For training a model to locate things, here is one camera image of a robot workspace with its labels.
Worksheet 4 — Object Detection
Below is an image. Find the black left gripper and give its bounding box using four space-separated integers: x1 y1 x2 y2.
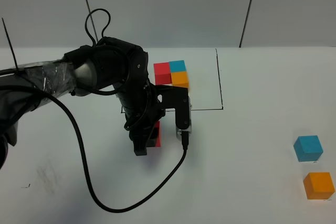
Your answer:
115 82 166 156

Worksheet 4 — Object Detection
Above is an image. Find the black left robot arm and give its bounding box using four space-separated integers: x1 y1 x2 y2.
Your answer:
1 37 164 163

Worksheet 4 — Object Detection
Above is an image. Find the template red cube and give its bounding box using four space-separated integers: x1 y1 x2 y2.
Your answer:
153 62 172 85

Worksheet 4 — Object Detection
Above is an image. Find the template orange cube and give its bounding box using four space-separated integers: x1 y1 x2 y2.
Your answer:
171 71 189 89

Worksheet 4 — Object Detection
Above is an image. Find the template blue cube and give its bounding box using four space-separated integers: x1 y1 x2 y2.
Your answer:
169 60 186 73

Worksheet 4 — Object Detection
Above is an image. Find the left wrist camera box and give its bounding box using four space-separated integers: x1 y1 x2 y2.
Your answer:
154 84 194 140

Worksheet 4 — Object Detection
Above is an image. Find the black camera cable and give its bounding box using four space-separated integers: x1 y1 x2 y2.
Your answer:
0 8 190 213

